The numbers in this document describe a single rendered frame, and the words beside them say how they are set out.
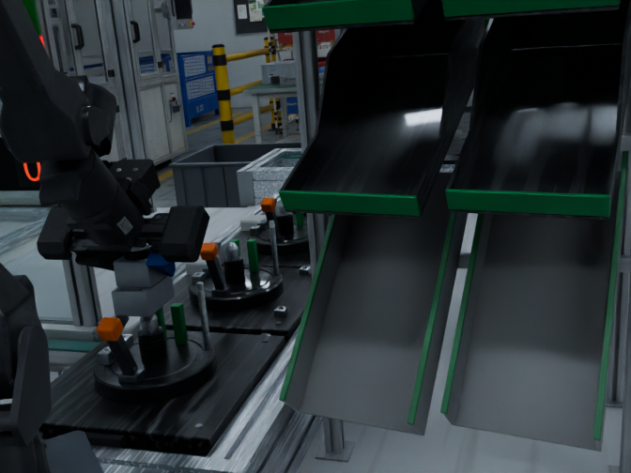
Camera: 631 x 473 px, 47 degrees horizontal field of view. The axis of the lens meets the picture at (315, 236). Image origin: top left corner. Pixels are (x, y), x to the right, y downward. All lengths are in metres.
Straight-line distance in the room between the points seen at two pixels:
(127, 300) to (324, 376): 0.24
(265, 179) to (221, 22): 10.21
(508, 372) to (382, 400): 0.12
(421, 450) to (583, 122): 0.42
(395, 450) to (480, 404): 0.22
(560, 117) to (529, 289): 0.17
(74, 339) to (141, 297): 0.29
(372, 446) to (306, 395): 0.20
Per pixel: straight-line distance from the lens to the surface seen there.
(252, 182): 2.04
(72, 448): 0.60
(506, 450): 0.91
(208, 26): 12.27
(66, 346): 1.07
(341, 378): 0.72
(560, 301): 0.73
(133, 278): 0.82
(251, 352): 0.91
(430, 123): 0.74
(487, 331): 0.72
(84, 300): 1.07
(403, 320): 0.73
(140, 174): 0.80
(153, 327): 0.86
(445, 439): 0.92
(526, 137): 0.71
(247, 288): 1.06
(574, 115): 0.74
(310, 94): 0.75
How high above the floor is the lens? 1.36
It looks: 17 degrees down
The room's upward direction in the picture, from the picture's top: 4 degrees counter-clockwise
